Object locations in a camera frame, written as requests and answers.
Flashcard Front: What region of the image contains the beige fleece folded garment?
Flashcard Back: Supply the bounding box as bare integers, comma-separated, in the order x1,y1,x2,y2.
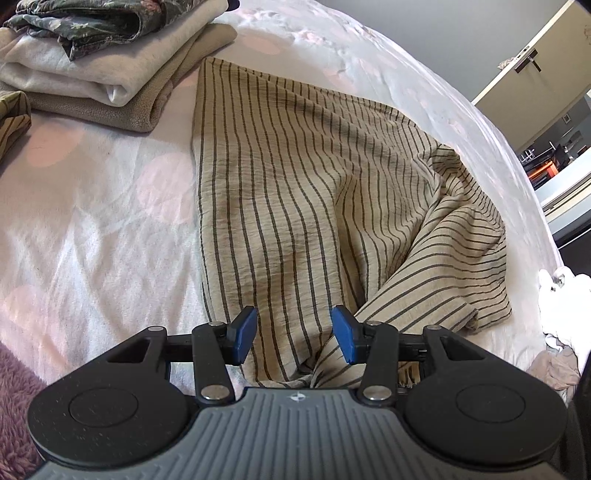
27,23,239,134

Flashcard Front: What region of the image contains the dark floral folded garment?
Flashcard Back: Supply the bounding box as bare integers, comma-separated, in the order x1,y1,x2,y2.
2,0,232,62

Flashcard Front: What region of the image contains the olive striped garment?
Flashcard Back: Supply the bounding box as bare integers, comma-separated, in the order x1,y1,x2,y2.
0,89,33,163

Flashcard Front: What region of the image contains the cream room door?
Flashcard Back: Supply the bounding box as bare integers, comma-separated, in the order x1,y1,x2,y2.
471,0,591,149

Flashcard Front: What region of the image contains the white textured garment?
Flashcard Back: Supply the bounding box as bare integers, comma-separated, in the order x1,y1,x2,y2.
536,267,591,365

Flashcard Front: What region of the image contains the taupe garment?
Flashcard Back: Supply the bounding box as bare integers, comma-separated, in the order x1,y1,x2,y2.
527,346,581,394

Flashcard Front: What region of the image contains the beige striped garment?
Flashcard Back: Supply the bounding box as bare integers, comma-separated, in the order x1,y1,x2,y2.
191,56,513,389

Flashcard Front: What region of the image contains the cream folded garment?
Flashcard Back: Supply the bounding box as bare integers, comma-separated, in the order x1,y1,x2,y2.
0,9,239,108

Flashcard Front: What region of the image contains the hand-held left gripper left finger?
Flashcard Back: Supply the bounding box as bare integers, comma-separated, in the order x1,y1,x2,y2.
99,305,259,407

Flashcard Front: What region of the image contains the bed with pink dotted sheet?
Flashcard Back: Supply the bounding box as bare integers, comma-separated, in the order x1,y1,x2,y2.
0,0,575,404

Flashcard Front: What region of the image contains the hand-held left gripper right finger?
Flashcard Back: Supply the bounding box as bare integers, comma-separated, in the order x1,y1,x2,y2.
329,304,491,407

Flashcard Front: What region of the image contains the dark door handle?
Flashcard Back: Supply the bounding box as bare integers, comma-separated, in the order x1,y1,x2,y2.
513,45,544,75

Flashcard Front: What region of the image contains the purple fluffy garment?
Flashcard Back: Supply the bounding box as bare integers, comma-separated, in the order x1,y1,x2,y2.
0,343,49,474

